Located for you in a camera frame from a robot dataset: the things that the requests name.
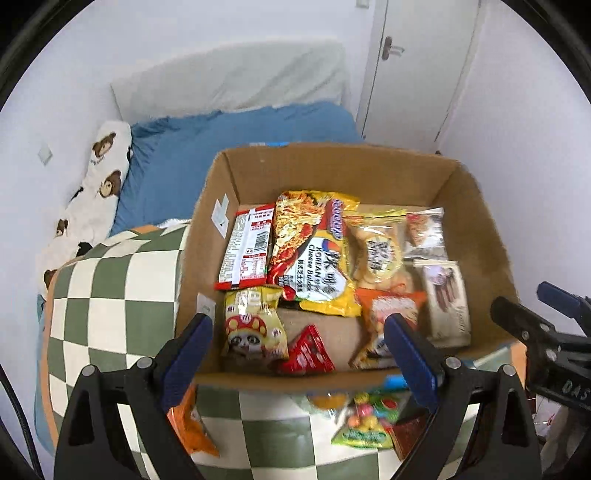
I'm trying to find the yellow mushroom print packet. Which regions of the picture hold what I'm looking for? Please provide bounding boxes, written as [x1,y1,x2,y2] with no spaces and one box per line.
[224,285,290,361]

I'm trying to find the white bear print pillow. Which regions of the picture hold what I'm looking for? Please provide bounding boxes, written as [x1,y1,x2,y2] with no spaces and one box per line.
[36,121,134,298]

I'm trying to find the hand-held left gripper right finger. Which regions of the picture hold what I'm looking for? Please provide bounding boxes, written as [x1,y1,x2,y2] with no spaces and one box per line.
[383,313,542,480]

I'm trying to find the green white checkered mat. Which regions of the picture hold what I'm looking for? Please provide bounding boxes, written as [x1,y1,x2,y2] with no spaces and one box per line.
[39,224,481,480]

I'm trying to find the red triangular packet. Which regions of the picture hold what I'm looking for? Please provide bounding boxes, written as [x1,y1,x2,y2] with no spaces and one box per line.
[278,324,335,374]

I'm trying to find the cardboard box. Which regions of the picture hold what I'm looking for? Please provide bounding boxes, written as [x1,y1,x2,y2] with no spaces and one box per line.
[174,142,525,394]

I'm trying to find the brown red snack packet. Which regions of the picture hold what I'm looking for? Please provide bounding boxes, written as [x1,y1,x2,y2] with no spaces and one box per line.
[392,411,430,460]

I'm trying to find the orange snack packet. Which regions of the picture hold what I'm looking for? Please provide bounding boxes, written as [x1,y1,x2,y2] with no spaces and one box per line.
[167,383,220,457]

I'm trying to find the colourful candy bag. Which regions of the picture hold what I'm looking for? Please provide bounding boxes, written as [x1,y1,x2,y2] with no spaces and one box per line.
[339,390,411,430]

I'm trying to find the blue bedsheet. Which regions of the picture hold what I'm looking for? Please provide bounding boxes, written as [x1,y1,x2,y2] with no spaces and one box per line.
[34,102,363,455]

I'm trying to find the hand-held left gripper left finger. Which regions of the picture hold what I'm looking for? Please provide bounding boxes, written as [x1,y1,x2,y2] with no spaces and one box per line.
[54,313,214,480]

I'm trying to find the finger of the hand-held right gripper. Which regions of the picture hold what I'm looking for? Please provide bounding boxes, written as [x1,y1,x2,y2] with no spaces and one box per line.
[490,296,591,365]
[537,282,591,335]

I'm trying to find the metal door handle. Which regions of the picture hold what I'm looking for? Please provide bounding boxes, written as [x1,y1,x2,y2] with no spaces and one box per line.
[382,37,406,61]

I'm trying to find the yellow round biscuit packet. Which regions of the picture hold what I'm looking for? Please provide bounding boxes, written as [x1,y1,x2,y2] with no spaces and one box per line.
[344,209,416,294]

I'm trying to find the black cable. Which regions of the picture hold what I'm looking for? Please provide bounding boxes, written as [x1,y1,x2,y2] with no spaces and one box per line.
[0,364,40,480]

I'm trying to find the red white packet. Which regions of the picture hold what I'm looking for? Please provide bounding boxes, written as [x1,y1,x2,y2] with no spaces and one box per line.
[213,204,278,291]

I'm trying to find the white door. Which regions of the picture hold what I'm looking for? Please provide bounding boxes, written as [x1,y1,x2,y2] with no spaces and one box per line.
[358,0,488,153]

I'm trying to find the clear white snack packet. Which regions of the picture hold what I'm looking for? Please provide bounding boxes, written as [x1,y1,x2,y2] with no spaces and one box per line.
[405,208,448,259]

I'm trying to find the orange jelly cup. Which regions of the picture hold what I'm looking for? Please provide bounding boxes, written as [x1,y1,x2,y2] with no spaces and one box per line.
[307,391,350,411]

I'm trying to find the yellow instant noodle packet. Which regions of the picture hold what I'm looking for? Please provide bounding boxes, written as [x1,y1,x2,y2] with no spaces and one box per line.
[266,190,363,318]

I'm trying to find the white chocolate stick packet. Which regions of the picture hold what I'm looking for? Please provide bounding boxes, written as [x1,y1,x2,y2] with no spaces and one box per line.
[412,259,472,348]

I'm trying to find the orange panda print packet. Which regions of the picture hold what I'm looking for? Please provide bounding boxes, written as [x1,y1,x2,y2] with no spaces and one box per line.
[349,287,428,370]

